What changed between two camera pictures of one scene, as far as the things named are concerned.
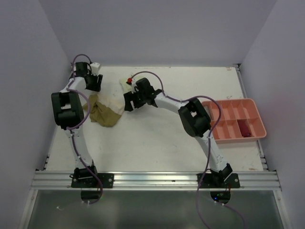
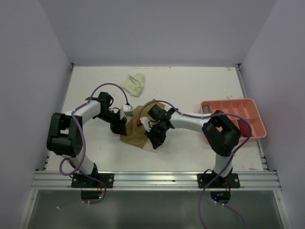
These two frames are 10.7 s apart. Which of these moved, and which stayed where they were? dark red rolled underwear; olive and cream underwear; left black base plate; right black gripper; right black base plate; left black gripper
Moved: olive and cream underwear; left black gripper; right black gripper
Stayed: right black base plate; dark red rolled underwear; left black base plate
